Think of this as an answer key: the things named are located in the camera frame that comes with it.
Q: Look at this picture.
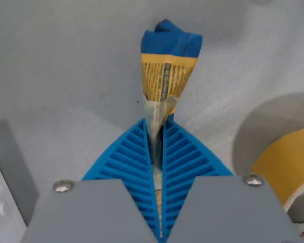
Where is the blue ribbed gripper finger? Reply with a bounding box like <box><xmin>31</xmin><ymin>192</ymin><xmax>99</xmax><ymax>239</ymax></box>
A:
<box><xmin>20</xmin><ymin>118</ymin><xmax>160</xmax><ymax>243</ymax></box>
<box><xmin>162</xmin><ymin>120</ymin><xmax>302</xmax><ymax>243</ymax></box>

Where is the blue and yellow taped bag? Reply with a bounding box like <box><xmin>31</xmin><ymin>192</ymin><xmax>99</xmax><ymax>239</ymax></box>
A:
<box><xmin>140</xmin><ymin>18</ymin><xmax>203</xmax><ymax>240</ymax></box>

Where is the yellow tape roll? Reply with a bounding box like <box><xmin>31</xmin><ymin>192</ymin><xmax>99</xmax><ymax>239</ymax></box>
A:
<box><xmin>251</xmin><ymin>126</ymin><xmax>304</xmax><ymax>225</ymax></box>

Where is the white wall socket box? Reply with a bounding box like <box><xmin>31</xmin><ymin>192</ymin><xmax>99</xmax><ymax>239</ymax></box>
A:
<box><xmin>0</xmin><ymin>159</ymin><xmax>28</xmax><ymax>243</ymax></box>

